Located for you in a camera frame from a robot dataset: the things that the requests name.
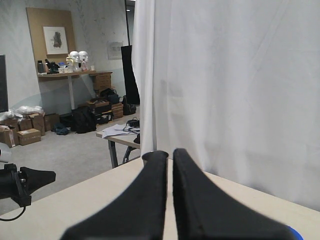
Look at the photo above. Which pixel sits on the wooden side table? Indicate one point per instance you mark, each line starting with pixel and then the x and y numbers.
pixel 127 140

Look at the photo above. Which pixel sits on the wooden shelf with items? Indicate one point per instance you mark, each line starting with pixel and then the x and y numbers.
pixel 76 65

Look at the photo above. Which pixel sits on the black backpack on floor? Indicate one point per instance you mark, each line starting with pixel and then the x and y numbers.
pixel 83 120

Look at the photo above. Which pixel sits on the blue plastic container lid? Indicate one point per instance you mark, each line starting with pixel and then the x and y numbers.
pixel 295 234

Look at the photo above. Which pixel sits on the white backdrop curtain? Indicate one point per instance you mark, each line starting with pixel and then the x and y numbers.
pixel 237 84

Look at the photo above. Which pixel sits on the black hanging cloth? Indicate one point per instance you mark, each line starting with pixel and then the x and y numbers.
pixel 131 89

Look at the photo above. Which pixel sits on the white papers on table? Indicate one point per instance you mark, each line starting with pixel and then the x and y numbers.
pixel 115 130

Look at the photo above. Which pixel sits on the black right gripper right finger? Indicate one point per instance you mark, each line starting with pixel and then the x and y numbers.
pixel 203 211

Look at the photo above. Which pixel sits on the framed picture on board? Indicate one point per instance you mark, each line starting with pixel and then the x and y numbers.
pixel 51 32

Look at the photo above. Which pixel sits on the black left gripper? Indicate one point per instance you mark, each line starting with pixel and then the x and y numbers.
pixel 18 185

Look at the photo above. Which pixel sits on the dark monitor screen edge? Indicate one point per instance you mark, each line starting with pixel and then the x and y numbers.
pixel 3 85

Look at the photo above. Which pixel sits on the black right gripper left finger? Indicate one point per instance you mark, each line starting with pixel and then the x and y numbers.
pixel 136 214

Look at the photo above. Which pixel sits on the cardboard boxes pile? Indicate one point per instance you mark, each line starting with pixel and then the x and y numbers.
pixel 28 124

